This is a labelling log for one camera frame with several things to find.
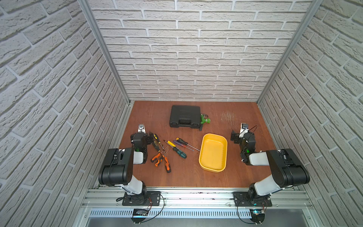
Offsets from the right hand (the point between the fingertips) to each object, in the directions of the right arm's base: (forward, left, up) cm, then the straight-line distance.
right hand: (242, 130), depth 94 cm
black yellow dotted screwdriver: (+1, +59, -4) cm, 59 cm away
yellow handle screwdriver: (-5, +47, -5) cm, 48 cm away
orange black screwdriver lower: (-16, +55, -5) cm, 57 cm away
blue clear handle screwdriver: (-4, +44, -6) cm, 44 cm away
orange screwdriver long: (-20, +51, -5) cm, 54 cm away
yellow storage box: (-14, +22, -7) cm, 27 cm away
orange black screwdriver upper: (-14, +59, -5) cm, 61 cm away
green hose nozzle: (+14, +24, -3) cm, 28 cm away
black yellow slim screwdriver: (-6, +58, -4) cm, 59 cm away
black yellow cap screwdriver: (-4, +39, -6) cm, 40 cm away
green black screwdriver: (-11, +43, -4) cm, 45 cm away
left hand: (+4, +67, +1) cm, 68 cm away
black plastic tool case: (+15, +38, -1) cm, 41 cm away
